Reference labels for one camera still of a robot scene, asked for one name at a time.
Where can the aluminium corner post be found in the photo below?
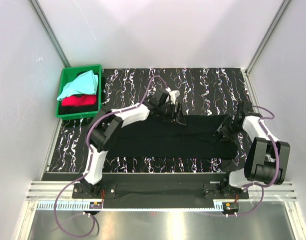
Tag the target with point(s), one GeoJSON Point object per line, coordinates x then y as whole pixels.
{"type": "Point", "coordinates": [49, 32]}
{"type": "Point", "coordinates": [268, 34]}

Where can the red t shirt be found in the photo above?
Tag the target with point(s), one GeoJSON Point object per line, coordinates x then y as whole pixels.
{"type": "Point", "coordinates": [79, 100]}

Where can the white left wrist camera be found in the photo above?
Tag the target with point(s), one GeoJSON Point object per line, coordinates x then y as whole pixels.
{"type": "Point", "coordinates": [173, 94]}

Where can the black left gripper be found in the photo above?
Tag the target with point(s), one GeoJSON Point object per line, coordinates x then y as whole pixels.
{"type": "Point", "coordinates": [177, 117]}

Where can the black t shirt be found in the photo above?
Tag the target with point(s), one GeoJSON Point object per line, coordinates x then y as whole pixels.
{"type": "Point", "coordinates": [156, 138]}

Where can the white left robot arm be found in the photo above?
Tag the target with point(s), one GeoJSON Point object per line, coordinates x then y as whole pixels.
{"type": "Point", "coordinates": [106, 126]}

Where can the light blue t shirt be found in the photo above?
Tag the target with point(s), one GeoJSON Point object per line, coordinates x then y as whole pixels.
{"type": "Point", "coordinates": [84, 84]}

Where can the aluminium frame rail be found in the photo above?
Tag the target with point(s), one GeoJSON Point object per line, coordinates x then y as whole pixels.
{"type": "Point", "coordinates": [45, 190]}

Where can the black folded shirt in bin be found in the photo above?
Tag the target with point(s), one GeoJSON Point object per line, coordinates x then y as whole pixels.
{"type": "Point", "coordinates": [64, 110]}

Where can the green plastic bin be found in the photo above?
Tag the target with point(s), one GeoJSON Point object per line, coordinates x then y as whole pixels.
{"type": "Point", "coordinates": [69, 74]}

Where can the left aluminium corner post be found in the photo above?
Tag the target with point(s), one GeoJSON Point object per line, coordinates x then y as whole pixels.
{"type": "Point", "coordinates": [49, 32]}

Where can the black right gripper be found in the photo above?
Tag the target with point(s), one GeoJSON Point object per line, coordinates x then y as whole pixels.
{"type": "Point", "coordinates": [228, 137]}

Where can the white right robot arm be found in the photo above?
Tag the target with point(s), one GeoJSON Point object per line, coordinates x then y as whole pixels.
{"type": "Point", "coordinates": [267, 160]}

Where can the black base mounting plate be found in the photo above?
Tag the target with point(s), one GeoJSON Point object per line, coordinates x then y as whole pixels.
{"type": "Point", "coordinates": [166, 191]}

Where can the right aluminium corner post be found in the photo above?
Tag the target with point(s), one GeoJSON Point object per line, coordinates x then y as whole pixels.
{"type": "Point", "coordinates": [268, 34]}

